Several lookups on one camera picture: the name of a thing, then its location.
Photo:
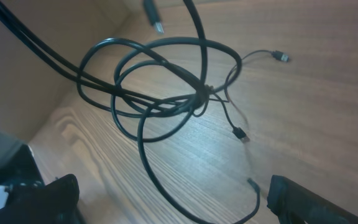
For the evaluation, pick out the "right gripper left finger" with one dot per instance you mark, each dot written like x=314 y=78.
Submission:
x=54 y=203

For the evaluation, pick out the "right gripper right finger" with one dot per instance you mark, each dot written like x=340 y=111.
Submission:
x=292 y=203

